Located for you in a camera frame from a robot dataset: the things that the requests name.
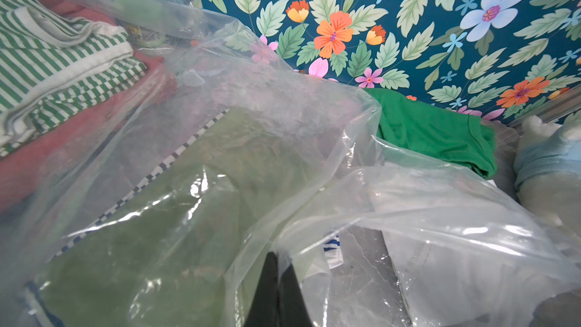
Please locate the white teddy bear blue shirt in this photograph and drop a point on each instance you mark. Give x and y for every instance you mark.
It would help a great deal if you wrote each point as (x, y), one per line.
(547, 169)

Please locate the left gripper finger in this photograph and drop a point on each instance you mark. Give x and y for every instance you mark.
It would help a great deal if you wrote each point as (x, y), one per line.
(278, 300)

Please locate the green white striped garment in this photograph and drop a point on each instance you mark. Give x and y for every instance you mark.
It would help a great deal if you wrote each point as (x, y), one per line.
(52, 68)

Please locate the red garment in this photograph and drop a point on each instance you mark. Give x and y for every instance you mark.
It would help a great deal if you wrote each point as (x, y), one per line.
(23, 170)

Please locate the green t-shirt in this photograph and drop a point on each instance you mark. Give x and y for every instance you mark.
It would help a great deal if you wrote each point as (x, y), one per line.
(444, 135)

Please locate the clear plastic vacuum bag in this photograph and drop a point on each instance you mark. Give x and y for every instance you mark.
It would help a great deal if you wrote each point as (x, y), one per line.
(331, 231)

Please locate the olive green checkered-trim garment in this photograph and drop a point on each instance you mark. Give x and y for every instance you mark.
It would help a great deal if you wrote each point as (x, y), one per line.
(161, 258)

